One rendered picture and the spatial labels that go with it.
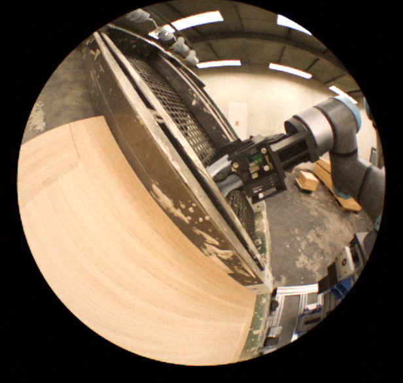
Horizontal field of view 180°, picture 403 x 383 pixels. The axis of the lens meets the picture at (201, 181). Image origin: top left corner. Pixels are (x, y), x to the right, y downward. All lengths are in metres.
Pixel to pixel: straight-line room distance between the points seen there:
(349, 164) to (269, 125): 5.15
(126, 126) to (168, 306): 0.21
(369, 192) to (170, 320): 0.31
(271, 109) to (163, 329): 5.50
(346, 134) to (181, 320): 0.34
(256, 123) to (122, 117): 5.23
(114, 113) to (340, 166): 0.35
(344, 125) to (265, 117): 5.17
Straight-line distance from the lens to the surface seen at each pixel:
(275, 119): 5.40
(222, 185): 0.22
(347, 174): 0.26
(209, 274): 0.21
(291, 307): 1.35
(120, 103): 0.17
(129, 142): 0.15
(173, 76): 0.67
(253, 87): 5.58
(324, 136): 0.19
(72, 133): 0.17
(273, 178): 0.16
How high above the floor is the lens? 1.32
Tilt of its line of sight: 27 degrees down
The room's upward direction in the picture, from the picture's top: straight up
